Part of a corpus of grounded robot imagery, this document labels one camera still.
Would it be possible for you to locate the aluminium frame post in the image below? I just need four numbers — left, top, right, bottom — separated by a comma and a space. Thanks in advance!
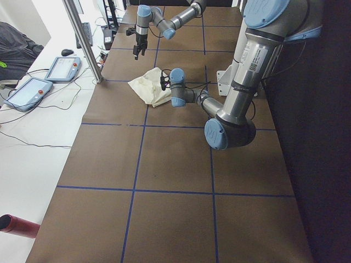
62, 0, 103, 83

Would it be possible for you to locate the black computer mouse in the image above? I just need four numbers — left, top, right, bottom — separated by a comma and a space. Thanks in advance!
61, 49, 74, 56

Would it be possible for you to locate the near blue teach pendant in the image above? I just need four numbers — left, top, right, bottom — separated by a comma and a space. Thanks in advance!
4, 77, 53, 112

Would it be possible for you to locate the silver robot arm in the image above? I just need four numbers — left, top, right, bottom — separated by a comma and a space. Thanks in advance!
126, 1, 207, 60
169, 1, 325, 150

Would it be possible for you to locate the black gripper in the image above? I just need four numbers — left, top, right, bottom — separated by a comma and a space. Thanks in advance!
160, 75, 171, 91
126, 26, 148, 60

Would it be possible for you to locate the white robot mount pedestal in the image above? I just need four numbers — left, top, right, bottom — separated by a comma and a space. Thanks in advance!
216, 0, 275, 97

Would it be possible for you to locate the blue teach pendant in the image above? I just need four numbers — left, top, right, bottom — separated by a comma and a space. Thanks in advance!
44, 56, 81, 83
4, 77, 53, 112

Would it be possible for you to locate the black keyboard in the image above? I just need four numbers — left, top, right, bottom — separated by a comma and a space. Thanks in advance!
75, 22, 93, 49

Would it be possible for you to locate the far blue teach pendant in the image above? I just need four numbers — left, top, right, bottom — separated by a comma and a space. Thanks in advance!
44, 56, 81, 83

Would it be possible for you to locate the cream long-sleeve cat shirt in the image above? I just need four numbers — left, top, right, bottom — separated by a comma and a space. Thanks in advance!
128, 67, 171, 107

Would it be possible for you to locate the red cylinder tube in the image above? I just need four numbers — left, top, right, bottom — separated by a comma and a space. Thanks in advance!
1, 214, 40, 238

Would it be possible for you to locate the dark jacket on chair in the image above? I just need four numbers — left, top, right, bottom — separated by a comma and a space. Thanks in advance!
1, 22, 44, 81

